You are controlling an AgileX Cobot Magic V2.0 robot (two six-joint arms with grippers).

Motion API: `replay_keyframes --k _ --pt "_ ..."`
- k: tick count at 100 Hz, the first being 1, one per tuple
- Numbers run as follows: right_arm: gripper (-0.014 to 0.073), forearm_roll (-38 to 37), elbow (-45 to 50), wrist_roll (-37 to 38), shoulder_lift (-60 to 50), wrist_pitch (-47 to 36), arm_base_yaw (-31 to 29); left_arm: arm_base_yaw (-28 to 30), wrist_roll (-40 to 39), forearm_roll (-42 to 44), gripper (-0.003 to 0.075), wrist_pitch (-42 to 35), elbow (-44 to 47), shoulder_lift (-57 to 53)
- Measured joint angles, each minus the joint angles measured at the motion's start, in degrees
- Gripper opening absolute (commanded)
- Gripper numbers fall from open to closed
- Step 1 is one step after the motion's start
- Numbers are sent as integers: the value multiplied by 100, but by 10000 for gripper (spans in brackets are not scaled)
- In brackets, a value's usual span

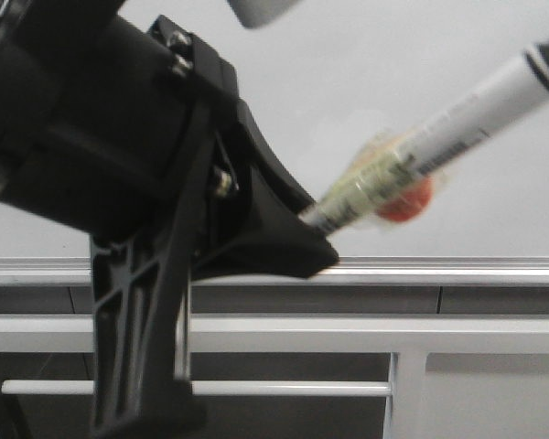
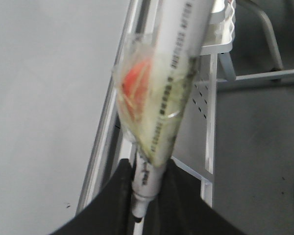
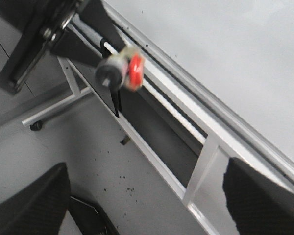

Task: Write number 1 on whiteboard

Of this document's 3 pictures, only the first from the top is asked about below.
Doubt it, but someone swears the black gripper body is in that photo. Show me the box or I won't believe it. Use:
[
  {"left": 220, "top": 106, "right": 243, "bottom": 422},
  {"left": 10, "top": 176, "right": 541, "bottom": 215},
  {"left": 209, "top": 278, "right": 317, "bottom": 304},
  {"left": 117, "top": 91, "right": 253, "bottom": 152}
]
[{"left": 0, "top": 1, "right": 238, "bottom": 239}]

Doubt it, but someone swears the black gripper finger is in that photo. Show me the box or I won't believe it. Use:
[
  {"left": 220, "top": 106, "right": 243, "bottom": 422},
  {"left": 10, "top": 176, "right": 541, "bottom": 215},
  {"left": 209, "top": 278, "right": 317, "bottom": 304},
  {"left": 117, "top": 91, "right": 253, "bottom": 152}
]
[
  {"left": 192, "top": 101, "right": 339, "bottom": 280},
  {"left": 91, "top": 103, "right": 209, "bottom": 438}
]

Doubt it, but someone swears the white whiteboard marker black tip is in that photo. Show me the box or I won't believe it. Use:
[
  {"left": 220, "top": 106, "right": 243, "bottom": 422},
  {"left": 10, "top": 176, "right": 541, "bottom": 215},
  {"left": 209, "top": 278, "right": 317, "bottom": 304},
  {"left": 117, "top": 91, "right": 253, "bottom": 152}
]
[{"left": 299, "top": 41, "right": 549, "bottom": 236}]

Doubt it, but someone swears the red round magnet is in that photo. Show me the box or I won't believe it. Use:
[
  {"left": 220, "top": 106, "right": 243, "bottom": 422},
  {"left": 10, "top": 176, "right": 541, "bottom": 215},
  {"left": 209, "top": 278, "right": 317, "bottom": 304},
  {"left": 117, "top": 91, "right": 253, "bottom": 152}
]
[{"left": 376, "top": 177, "right": 434, "bottom": 223}]

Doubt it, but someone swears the white whiteboard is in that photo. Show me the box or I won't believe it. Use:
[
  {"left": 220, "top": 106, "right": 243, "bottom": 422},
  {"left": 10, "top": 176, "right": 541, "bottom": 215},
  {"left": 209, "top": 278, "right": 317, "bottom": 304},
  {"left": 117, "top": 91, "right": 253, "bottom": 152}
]
[{"left": 0, "top": 0, "right": 549, "bottom": 260}]

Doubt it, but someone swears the white metal stand frame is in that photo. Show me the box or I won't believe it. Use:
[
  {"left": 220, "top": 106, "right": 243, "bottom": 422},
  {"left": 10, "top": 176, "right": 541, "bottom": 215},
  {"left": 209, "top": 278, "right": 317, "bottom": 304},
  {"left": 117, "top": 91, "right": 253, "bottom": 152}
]
[{"left": 0, "top": 313, "right": 549, "bottom": 439}]

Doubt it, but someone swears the aluminium whiteboard tray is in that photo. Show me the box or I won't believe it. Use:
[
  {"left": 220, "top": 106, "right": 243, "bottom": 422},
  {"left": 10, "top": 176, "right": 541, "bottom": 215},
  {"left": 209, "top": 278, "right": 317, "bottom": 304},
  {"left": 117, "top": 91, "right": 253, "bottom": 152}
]
[{"left": 0, "top": 257, "right": 549, "bottom": 286}]

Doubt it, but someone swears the white horizontal metal rod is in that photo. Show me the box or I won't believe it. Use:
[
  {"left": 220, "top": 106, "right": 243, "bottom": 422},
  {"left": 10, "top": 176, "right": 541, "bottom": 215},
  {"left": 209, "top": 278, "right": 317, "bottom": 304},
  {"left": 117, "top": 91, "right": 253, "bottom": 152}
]
[{"left": 1, "top": 380, "right": 393, "bottom": 397}]

